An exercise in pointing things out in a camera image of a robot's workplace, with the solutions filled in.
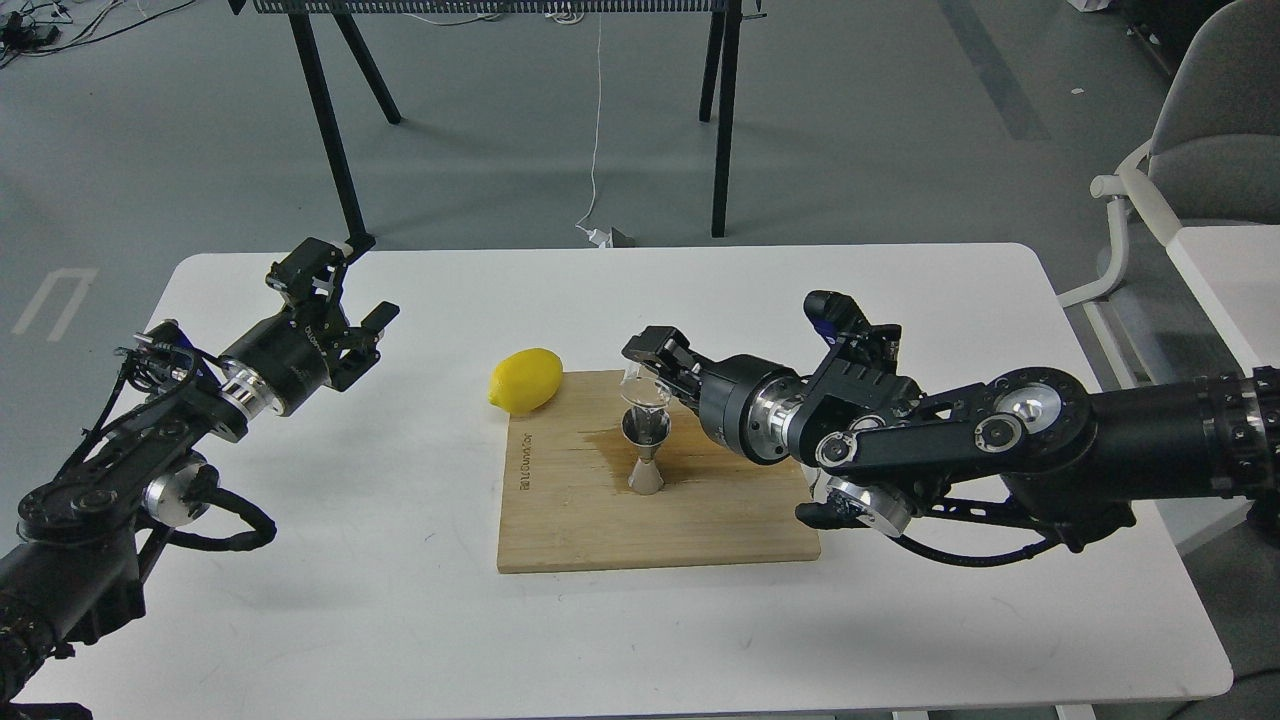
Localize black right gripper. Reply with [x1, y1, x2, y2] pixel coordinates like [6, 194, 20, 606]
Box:
[621, 325, 803, 465]

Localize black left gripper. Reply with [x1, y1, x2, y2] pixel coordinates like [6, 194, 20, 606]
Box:
[220, 234, 401, 416]

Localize small clear glass cup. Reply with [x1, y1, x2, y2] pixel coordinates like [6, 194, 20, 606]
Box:
[620, 363, 671, 418]

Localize steel double jigger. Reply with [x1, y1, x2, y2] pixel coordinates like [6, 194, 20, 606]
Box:
[621, 405, 671, 495]

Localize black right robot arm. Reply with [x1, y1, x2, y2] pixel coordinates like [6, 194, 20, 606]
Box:
[622, 291, 1277, 568]

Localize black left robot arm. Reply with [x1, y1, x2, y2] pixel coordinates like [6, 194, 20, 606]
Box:
[1, 233, 399, 719]

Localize yellow lemon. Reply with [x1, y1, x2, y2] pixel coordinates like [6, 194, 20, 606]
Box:
[488, 347, 563, 415]

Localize bamboo cutting board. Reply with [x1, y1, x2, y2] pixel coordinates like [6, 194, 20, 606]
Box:
[495, 370, 820, 574]

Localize grey office chair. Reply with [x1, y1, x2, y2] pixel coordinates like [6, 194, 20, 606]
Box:
[1055, 0, 1280, 391]

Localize white cable with plug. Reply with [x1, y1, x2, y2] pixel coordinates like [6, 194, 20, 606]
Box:
[573, 12, 635, 249]

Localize black metal table frame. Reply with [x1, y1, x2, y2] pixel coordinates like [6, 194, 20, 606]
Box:
[228, 1, 768, 240]

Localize black cables on floor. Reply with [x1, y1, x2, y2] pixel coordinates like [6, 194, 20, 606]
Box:
[0, 0, 201, 70]

